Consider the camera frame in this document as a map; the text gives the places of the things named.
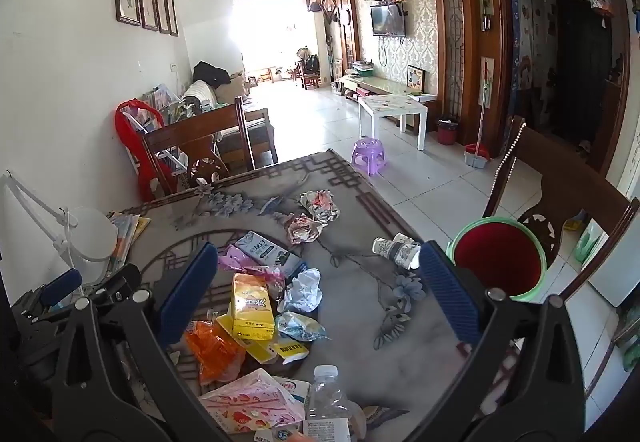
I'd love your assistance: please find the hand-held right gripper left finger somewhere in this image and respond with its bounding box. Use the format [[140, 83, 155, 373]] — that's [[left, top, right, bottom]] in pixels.
[[50, 242, 241, 442]]

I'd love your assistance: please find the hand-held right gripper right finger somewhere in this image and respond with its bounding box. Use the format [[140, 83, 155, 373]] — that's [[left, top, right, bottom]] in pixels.
[[400, 241, 586, 442]]

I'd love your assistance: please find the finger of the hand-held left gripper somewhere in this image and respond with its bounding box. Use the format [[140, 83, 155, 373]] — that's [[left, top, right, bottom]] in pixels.
[[92, 263, 143, 305], [40, 268, 83, 308]]

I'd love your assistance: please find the green-rimmed red bin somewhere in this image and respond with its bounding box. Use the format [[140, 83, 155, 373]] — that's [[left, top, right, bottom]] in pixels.
[[445, 217, 548, 300]]

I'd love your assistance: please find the yellow medicine box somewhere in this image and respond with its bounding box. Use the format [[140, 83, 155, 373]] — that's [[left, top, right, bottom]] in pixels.
[[215, 314, 308, 367]]

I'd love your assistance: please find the white desk lamp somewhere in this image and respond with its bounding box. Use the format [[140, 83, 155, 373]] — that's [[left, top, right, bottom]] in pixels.
[[0, 169, 119, 285]]

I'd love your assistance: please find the stack of books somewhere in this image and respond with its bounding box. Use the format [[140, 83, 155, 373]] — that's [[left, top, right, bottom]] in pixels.
[[105, 211, 152, 273]]

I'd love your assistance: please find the pink plastic wrapper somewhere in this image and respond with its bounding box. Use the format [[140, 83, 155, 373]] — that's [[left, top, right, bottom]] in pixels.
[[217, 244, 286, 293]]

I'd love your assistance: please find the crushed patterned paper cup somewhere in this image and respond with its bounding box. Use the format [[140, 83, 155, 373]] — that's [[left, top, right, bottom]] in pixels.
[[371, 232, 423, 270]]

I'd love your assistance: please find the orange plastic wrapper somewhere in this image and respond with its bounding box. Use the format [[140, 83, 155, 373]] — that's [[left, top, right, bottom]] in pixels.
[[184, 319, 247, 385]]

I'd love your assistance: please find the yellow drink carton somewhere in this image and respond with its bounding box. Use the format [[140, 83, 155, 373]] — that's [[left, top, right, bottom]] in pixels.
[[229, 273, 277, 342]]

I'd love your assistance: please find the white milk carton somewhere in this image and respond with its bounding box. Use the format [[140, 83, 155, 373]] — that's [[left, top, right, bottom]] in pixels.
[[234, 231, 291, 268]]

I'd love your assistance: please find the blue white wrapper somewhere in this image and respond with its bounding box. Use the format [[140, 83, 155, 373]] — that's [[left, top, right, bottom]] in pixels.
[[275, 311, 332, 343]]

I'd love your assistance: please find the pink strawberry print packet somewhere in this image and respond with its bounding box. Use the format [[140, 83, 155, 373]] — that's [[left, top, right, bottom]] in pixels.
[[198, 368, 306, 435]]

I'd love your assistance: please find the red plastic bag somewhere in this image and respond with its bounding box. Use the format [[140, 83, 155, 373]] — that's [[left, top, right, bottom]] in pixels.
[[115, 102, 166, 203]]

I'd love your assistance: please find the white carton with blue print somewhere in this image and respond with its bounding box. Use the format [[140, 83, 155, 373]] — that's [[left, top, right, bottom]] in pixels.
[[272, 376, 312, 403]]

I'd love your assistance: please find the red white crumpled paper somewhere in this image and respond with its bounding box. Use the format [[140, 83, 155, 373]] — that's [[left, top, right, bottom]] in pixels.
[[299, 189, 342, 225]]

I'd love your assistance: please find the small red waste bin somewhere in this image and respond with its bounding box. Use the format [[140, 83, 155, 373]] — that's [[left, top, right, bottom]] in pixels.
[[436, 119, 459, 146]]

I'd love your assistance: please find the carved wooden chair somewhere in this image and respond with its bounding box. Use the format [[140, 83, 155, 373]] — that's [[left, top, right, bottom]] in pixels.
[[482, 114, 640, 303]]

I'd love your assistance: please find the wooden dining chair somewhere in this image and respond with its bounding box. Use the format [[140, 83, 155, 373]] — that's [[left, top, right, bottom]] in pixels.
[[141, 97, 256, 193]]

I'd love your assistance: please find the purple plastic stool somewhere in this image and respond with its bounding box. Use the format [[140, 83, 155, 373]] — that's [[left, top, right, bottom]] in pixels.
[[351, 136, 388, 178]]

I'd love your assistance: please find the clear plastic bottle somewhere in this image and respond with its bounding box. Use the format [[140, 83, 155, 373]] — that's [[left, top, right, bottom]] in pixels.
[[302, 364, 353, 442]]

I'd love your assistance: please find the magazine rack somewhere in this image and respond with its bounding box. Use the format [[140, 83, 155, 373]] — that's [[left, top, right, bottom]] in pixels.
[[142, 83, 196, 123]]

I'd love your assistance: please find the wooden sofa with cushions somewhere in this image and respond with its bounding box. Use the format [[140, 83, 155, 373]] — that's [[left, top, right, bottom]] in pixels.
[[180, 79, 278, 168]]

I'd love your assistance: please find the white coffee table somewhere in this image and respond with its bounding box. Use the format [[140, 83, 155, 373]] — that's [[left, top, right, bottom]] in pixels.
[[357, 92, 429, 151]]

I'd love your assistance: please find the framed geometric picture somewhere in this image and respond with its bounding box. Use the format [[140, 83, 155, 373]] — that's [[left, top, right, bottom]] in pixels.
[[406, 65, 426, 95]]

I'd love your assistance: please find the black bag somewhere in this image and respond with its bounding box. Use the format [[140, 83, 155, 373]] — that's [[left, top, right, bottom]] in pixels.
[[193, 61, 232, 88]]

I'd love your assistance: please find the low television cabinet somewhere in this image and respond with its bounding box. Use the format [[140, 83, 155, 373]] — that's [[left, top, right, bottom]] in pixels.
[[334, 72, 438, 105]]

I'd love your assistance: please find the small wooden chair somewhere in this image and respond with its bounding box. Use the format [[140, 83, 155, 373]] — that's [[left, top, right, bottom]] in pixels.
[[295, 59, 321, 90]]

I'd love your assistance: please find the cartoon print door curtain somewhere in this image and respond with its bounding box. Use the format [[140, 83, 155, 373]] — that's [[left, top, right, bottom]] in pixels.
[[507, 0, 546, 88]]

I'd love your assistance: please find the long-handled dustpan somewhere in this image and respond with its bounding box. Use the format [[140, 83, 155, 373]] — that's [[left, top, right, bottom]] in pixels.
[[464, 57, 493, 168]]

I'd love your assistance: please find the white bead necklace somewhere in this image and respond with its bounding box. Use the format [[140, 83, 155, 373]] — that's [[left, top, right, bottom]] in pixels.
[[492, 119, 526, 213]]

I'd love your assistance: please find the wall-mounted television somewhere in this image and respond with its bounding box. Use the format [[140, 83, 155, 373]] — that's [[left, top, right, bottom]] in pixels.
[[370, 3, 407, 38]]

